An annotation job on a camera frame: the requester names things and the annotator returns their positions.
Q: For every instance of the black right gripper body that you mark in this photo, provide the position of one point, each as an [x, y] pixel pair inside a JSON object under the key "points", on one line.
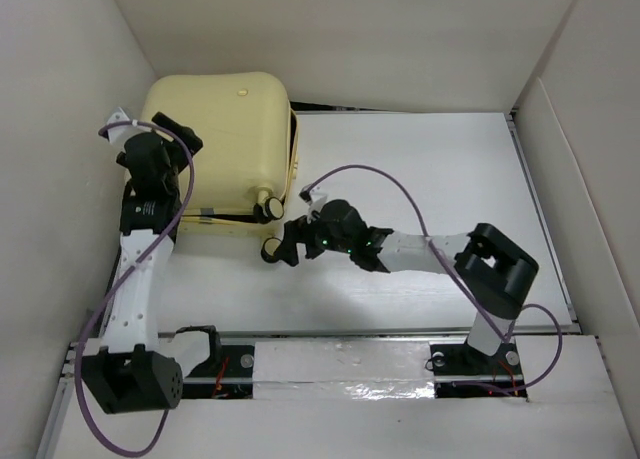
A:
{"points": [[319, 238]]}

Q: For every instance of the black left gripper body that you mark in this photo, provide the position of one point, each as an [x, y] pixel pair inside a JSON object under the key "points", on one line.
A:
{"points": [[177, 160]]}

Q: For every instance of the yellow hard-shell suitcase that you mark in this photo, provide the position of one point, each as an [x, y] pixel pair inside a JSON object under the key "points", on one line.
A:
{"points": [[244, 172]]}

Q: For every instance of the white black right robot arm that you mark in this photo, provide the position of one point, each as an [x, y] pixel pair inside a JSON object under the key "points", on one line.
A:
{"points": [[493, 272]]}

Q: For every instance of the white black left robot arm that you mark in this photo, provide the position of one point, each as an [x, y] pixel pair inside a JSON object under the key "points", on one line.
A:
{"points": [[140, 299]]}

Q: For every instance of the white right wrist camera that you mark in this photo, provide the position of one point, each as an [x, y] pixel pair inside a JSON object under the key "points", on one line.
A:
{"points": [[315, 199]]}

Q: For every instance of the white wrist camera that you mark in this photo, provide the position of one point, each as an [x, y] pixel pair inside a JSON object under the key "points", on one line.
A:
{"points": [[315, 199], [119, 128]]}

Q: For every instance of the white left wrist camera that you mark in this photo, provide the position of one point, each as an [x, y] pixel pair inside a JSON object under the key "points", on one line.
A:
{"points": [[119, 128]]}

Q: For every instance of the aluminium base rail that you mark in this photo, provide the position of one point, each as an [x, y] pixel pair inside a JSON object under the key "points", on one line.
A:
{"points": [[534, 370]]}

